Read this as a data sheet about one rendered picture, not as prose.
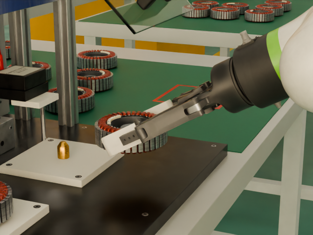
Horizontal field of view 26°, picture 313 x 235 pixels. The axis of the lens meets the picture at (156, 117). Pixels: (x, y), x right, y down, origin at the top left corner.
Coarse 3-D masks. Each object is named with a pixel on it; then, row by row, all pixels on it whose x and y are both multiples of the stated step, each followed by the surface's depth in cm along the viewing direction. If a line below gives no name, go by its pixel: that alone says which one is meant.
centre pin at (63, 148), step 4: (60, 144) 110; (64, 144) 110; (60, 148) 110; (64, 148) 110; (68, 148) 111; (60, 152) 110; (64, 152) 110; (68, 152) 111; (60, 156) 110; (64, 156) 110; (68, 156) 111
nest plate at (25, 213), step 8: (16, 200) 95; (24, 200) 95; (16, 208) 93; (24, 208) 93; (32, 208) 93; (40, 208) 93; (48, 208) 94; (16, 216) 90; (24, 216) 90; (32, 216) 90; (40, 216) 92; (0, 224) 88; (8, 224) 88; (16, 224) 88; (24, 224) 89; (32, 224) 90; (0, 232) 86; (8, 232) 86; (16, 232) 87
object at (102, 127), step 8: (128, 112) 108; (136, 112) 108; (144, 112) 108; (104, 120) 104; (112, 120) 105; (120, 120) 107; (128, 120) 107; (144, 120) 107; (96, 128) 102; (104, 128) 101; (112, 128) 101; (120, 128) 101; (96, 136) 103; (104, 136) 101; (160, 136) 101; (96, 144) 103; (144, 144) 100; (152, 144) 101; (160, 144) 102; (128, 152) 100
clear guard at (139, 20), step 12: (108, 0) 95; (120, 0) 97; (132, 0) 100; (156, 0) 106; (180, 0) 113; (120, 12) 95; (132, 12) 97; (144, 12) 100; (156, 12) 103; (168, 12) 106; (180, 12) 110; (132, 24) 95; (144, 24) 98; (156, 24) 101
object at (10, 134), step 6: (0, 120) 116; (6, 120) 116; (12, 120) 118; (0, 126) 115; (6, 126) 116; (12, 126) 118; (0, 132) 115; (6, 132) 116; (12, 132) 118; (0, 138) 115; (6, 138) 117; (12, 138) 118; (0, 144) 115; (6, 144) 117; (12, 144) 118; (0, 150) 115; (6, 150) 117
